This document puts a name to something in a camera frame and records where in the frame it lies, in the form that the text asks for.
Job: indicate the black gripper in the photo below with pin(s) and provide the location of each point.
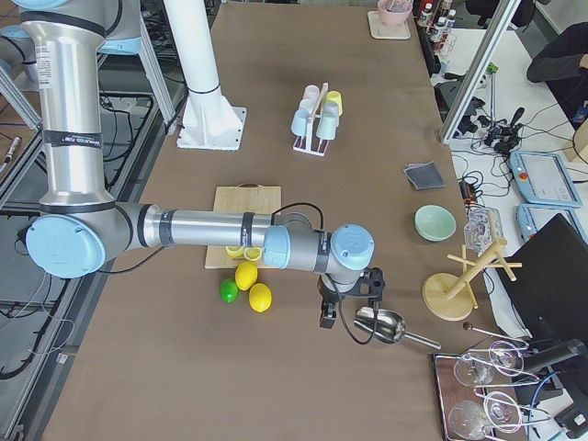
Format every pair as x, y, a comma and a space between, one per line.
327, 292

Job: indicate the green cup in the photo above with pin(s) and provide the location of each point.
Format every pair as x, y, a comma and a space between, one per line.
327, 126

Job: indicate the pink cup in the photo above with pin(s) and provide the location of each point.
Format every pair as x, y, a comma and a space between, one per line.
311, 92

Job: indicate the light blue cup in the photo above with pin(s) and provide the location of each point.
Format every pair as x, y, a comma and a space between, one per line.
299, 122

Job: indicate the grey cup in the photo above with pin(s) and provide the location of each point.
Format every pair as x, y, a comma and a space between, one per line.
330, 108

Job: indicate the cream white cup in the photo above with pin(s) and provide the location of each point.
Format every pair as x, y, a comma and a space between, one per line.
307, 104

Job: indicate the yellow cup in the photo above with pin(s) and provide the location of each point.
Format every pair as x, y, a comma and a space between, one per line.
336, 97

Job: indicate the metal scoop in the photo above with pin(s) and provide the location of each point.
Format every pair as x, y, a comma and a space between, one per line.
391, 328

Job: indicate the wooden mug tree stand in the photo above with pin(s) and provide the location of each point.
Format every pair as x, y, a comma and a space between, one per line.
451, 297

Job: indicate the green bowl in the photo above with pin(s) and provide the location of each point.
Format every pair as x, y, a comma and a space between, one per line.
434, 223

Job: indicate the yellow lemon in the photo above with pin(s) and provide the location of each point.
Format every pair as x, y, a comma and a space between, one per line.
246, 275
260, 297

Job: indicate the lemon slice lower left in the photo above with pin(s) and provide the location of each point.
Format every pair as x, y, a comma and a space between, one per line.
252, 254

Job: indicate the lemon slice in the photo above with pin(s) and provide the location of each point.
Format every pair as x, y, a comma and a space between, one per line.
252, 254
234, 252

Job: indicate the grey cloth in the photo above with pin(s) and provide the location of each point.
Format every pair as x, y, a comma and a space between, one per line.
424, 176

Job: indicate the clear glass mug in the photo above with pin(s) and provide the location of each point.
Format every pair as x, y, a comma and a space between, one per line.
484, 224

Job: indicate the wine glass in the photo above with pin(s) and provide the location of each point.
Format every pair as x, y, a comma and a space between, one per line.
507, 357
468, 421
474, 369
502, 412

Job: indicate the lemon slice top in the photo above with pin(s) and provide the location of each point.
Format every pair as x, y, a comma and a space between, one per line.
234, 252

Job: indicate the green lime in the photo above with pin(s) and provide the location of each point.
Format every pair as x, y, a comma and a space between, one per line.
229, 290

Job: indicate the black glass rack tray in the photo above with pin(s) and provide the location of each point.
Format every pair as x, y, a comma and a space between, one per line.
450, 392

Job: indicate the bamboo cutting board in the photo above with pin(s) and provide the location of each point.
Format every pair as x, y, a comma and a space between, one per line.
258, 199

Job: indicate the blue teach pendant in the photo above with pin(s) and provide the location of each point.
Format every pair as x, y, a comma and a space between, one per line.
543, 179
533, 217

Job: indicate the black monitor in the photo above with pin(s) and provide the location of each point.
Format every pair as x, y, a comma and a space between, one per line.
550, 290

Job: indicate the beige tray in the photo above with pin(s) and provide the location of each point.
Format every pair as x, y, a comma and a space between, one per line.
380, 31

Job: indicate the pink bowl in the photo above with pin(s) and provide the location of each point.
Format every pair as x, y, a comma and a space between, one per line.
394, 12

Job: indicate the person in black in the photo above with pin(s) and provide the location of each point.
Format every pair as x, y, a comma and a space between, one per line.
562, 65

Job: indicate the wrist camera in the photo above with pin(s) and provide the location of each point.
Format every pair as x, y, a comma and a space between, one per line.
328, 313

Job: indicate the white wire cup holder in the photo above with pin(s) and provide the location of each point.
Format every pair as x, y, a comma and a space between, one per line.
311, 144

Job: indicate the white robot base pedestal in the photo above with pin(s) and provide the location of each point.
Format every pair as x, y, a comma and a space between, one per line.
209, 121

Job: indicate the aluminium frame post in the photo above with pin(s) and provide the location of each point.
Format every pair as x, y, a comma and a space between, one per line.
498, 25

